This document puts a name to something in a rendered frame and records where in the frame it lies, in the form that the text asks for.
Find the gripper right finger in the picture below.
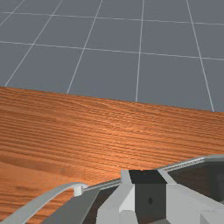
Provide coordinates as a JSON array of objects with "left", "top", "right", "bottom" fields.
[{"left": 147, "top": 169, "right": 224, "bottom": 224}]

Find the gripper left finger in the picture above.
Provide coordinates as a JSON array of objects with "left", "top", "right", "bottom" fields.
[{"left": 96, "top": 169, "right": 151, "bottom": 224}]

